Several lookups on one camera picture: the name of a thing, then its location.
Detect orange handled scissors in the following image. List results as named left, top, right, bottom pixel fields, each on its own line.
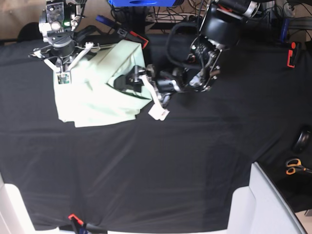
left=286, top=158, right=312, bottom=176

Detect red black clamp bottom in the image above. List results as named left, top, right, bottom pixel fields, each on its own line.
left=68, top=214, right=108, bottom=234

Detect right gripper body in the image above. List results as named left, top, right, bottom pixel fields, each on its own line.
left=43, top=40, right=78, bottom=66

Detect grey white furniture right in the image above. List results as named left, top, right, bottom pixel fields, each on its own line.
left=227, top=162, right=306, bottom=234

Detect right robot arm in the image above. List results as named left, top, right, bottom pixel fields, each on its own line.
left=34, top=0, right=95, bottom=69

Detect black table cloth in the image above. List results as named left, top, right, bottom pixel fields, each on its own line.
left=0, top=40, right=312, bottom=233

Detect white power strip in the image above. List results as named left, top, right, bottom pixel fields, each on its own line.
left=182, top=14, right=203, bottom=22

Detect blue box top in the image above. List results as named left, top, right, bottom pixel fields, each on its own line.
left=108, top=0, right=184, bottom=7

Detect blue cylinder right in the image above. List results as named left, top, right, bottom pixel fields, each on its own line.
left=280, top=18, right=290, bottom=43

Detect red clamp right edge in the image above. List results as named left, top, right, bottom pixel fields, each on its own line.
left=287, top=42, right=296, bottom=68

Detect black round object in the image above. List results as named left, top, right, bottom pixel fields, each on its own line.
left=293, top=131, right=312, bottom=154

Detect blue handle tool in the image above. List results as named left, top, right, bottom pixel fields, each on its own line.
left=96, top=15, right=115, bottom=28

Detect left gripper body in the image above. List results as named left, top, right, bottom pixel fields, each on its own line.
left=146, top=64, right=187, bottom=107

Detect white furniture left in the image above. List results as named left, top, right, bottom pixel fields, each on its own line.
left=0, top=177, right=36, bottom=234

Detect pale green T-shirt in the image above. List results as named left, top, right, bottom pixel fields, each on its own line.
left=54, top=40, right=152, bottom=128

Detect red black clamp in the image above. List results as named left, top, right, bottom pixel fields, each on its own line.
left=117, top=28, right=149, bottom=49
left=68, top=214, right=108, bottom=234

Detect red black clamp top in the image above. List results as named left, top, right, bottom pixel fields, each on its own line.
left=117, top=28, right=149, bottom=49

